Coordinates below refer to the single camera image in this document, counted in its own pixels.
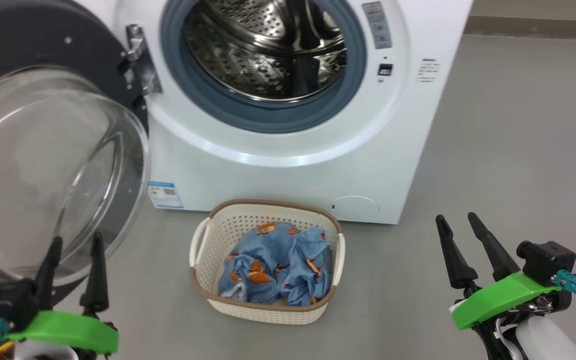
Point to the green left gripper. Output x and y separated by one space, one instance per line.
68 330

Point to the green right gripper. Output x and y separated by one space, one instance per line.
503 297

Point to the black round glass washer door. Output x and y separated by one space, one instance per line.
43 165

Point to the blue cartoon print garment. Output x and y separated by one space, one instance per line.
313 270
258 260

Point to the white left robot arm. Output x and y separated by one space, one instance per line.
43 352

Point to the white front-load washing machine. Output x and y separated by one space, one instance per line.
268 170

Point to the metal door hinge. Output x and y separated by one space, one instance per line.
140 60

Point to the grey rubber door gasket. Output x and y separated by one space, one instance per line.
248 112

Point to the perforated steel washer drum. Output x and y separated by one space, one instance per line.
248 60

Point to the blue energy label sticker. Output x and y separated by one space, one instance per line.
164 195

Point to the round white filter cover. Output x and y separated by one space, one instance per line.
355 207

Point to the cream perforated laundry basket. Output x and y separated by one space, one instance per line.
218 235

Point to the grey warning label sticker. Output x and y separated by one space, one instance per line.
377 25

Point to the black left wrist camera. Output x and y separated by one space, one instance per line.
8 305

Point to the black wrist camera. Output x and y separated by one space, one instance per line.
548 260
8 305

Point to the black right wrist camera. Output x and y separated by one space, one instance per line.
548 260

